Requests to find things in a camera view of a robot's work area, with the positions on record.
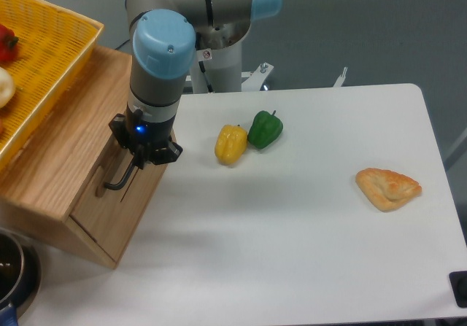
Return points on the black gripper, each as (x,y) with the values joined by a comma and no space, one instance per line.
(134,132)

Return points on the wooden top drawer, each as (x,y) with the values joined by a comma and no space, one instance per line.
(110,217)

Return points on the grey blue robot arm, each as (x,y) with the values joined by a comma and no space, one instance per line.
(172,40)

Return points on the wooden drawer cabinet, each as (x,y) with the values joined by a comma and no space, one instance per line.
(42,185)

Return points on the yellow toy bell pepper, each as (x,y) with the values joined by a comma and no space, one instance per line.
(231,144)

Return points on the green toy bell pepper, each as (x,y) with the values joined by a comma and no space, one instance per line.
(265,129)

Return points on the yellow plastic basket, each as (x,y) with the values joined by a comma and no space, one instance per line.
(54,45)

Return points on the white toy onion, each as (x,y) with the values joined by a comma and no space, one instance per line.
(7,87)

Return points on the red toy pepper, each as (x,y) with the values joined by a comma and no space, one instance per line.
(9,44)

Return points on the dark metal pot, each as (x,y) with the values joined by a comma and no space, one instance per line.
(21,275)

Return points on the toy pastry turnover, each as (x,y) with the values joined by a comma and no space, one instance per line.
(387,190)

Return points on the black table corner device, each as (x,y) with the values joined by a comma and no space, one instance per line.
(458,281)

